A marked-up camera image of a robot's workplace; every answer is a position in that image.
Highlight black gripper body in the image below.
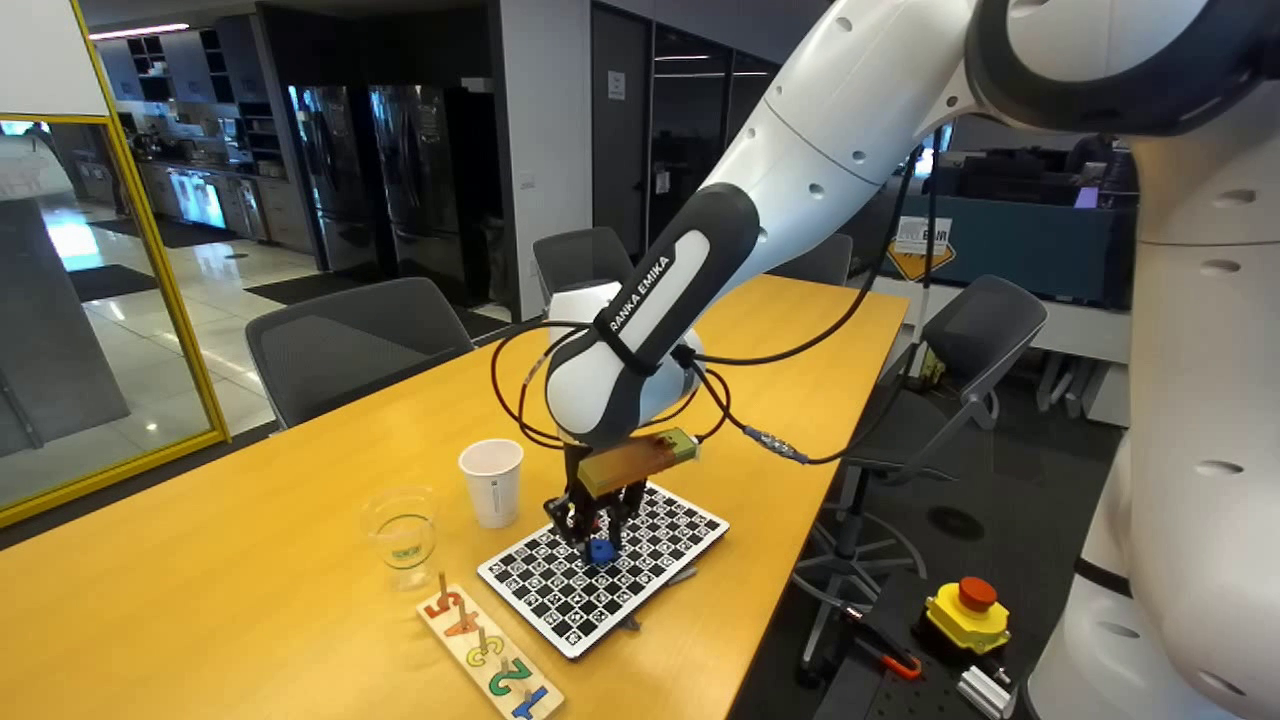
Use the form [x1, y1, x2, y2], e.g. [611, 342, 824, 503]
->
[544, 484, 647, 539]

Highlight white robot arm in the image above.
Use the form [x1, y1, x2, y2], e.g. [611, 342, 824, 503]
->
[546, 0, 1280, 720]

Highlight white paper cup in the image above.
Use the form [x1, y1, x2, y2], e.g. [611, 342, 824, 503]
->
[456, 439, 522, 529]

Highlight clear plastic cup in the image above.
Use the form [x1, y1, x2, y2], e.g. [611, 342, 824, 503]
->
[372, 510, 437, 588]

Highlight checkered calibration board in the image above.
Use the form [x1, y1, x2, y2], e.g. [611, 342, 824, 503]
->
[481, 484, 729, 660]

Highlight wooden number peg board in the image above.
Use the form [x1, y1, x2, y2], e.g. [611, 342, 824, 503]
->
[415, 575, 564, 720]

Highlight grey office chair middle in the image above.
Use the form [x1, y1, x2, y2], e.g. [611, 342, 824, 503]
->
[532, 228, 632, 297]

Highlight grey office chair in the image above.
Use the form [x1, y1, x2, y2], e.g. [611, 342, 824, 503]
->
[532, 228, 632, 297]
[245, 274, 470, 425]

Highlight grey office chair left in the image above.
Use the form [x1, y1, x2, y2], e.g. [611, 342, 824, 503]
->
[245, 274, 470, 425]

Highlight yellow emergency stop button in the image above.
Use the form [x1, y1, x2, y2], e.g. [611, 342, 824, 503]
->
[922, 575, 1013, 656]

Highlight black office chair right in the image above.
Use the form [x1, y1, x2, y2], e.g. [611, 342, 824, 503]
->
[792, 274, 1046, 670]

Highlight wrist camera yellow mount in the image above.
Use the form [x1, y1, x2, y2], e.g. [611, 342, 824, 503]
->
[577, 426, 699, 495]

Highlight orange handled tool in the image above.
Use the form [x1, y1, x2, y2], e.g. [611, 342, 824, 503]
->
[855, 638, 922, 682]

